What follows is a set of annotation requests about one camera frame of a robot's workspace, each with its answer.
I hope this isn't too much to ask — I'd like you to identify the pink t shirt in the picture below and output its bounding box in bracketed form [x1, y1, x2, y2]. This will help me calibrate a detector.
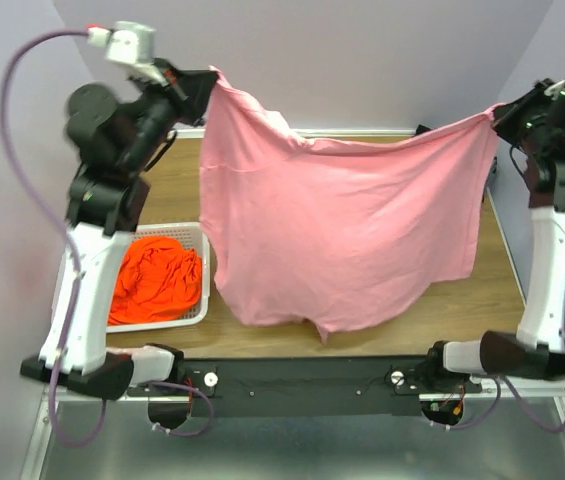
[199, 78, 498, 337]

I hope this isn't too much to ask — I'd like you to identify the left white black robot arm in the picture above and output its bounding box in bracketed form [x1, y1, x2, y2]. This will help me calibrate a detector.
[20, 59, 218, 401]

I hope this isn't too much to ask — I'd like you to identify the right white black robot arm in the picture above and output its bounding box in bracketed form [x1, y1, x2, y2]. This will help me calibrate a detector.
[420, 79, 565, 392]

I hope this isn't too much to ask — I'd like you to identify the folded black t shirt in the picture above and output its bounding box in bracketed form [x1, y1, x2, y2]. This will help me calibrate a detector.
[414, 124, 431, 136]

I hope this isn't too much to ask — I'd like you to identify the white plastic laundry basket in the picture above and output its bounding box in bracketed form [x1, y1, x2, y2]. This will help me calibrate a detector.
[51, 221, 212, 335]

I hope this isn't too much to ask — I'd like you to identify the orange t shirt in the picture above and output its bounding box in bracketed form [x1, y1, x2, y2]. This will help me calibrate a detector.
[108, 236, 202, 326]

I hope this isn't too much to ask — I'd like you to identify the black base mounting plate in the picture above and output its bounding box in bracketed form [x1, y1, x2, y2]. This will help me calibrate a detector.
[126, 355, 483, 430]

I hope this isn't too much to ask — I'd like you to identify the aluminium table edge rail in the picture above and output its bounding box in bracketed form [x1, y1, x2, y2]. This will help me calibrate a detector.
[166, 127, 528, 301]

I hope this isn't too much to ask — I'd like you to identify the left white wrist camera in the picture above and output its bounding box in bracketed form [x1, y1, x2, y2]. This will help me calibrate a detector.
[87, 21, 167, 86]

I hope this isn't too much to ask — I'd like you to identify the front aluminium frame rail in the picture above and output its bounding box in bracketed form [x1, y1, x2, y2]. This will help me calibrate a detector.
[41, 355, 565, 401]

